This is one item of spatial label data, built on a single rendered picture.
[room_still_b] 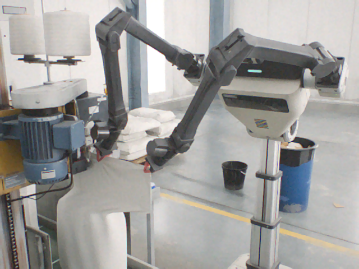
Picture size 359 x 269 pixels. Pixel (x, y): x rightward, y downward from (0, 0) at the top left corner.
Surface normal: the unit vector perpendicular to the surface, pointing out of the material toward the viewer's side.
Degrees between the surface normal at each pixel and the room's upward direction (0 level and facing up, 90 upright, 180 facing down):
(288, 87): 40
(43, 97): 91
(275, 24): 90
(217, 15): 90
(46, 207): 90
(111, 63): 111
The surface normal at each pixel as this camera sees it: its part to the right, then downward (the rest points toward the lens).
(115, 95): 0.58, 0.53
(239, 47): -0.61, -0.24
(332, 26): -0.58, 0.20
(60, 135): -0.20, 0.24
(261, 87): -0.37, -0.62
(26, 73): 0.81, 0.15
